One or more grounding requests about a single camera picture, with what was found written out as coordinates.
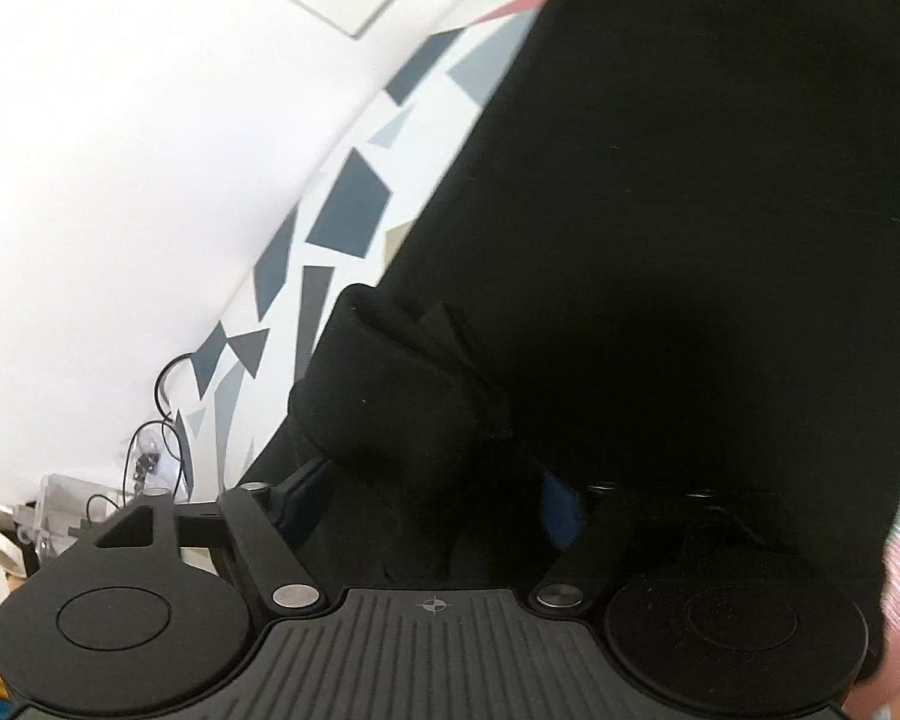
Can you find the black garment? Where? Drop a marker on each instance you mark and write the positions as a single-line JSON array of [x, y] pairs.
[[645, 240]]

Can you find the clear plastic box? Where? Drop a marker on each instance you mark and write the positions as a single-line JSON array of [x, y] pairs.
[[97, 495]]

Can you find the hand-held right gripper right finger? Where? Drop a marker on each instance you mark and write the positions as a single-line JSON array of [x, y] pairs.
[[562, 514]]

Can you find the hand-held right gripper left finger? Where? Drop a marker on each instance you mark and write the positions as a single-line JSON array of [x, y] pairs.
[[266, 540]]

